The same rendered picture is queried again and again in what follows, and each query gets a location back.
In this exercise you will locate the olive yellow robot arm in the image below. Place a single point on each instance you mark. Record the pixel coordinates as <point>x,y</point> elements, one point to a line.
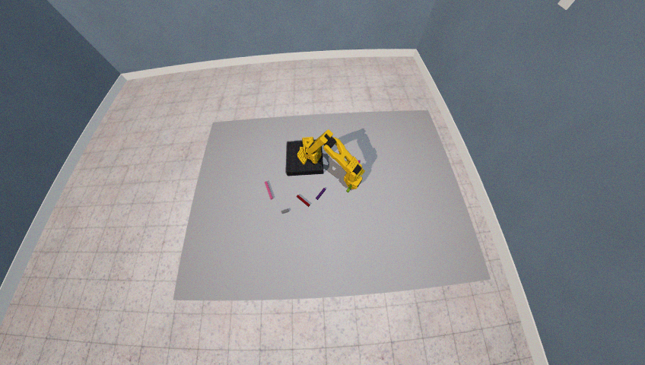
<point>314,153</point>

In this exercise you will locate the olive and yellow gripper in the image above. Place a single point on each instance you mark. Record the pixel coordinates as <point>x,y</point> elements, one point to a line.
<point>354,184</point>

